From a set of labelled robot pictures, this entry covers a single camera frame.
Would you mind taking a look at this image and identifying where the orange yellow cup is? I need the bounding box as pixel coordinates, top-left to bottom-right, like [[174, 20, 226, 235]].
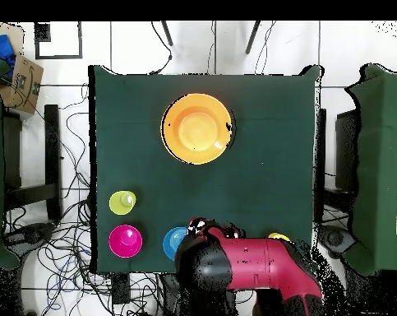
[[267, 232, 291, 243]]

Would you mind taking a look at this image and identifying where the black cable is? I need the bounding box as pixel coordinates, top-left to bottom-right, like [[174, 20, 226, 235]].
[[150, 21, 173, 76]]

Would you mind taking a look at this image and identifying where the small blue bowl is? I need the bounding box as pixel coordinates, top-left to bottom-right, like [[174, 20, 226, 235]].
[[162, 225, 189, 262]]

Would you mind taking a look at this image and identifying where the black floor device with knob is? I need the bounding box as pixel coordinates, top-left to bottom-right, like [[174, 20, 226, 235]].
[[5, 222, 56, 251]]

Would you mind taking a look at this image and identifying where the tangle of floor cables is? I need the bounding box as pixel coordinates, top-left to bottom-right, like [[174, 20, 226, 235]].
[[2, 83, 166, 316]]

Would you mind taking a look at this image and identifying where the blue bag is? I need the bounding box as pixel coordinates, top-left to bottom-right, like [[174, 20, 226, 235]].
[[0, 34, 17, 78]]

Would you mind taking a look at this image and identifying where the large orange bowl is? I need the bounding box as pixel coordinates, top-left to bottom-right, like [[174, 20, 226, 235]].
[[159, 92, 234, 165]]

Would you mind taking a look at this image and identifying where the black metal stand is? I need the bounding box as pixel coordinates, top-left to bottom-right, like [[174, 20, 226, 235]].
[[2, 104, 62, 222]]

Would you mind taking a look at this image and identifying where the flat cardboard sheet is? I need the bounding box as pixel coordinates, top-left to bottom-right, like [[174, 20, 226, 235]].
[[0, 21, 25, 55]]

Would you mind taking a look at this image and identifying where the black tripod leg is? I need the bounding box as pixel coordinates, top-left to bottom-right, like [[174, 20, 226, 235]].
[[244, 21, 261, 55], [160, 21, 174, 47]]

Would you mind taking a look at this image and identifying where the black square floor frame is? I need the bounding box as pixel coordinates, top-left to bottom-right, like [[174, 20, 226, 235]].
[[33, 21, 84, 61]]

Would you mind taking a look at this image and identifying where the cardboard box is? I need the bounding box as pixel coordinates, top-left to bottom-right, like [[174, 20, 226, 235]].
[[0, 53, 45, 115]]

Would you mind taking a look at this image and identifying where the small red bowl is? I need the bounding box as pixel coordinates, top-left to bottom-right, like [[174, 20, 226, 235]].
[[108, 224, 144, 259]]

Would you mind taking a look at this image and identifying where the dark grey floor device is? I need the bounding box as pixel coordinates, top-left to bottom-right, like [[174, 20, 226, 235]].
[[319, 225, 357, 254]]

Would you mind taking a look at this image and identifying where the dark green tablecloth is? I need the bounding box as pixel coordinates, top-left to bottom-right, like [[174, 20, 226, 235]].
[[87, 64, 325, 275]]

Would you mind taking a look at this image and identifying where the black power strip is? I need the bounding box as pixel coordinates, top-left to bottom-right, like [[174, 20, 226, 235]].
[[111, 272, 131, 305]]

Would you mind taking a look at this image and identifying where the pale yellow translucent cup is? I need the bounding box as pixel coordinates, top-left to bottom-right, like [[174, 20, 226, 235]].
[[108, 189, 137, 216]]

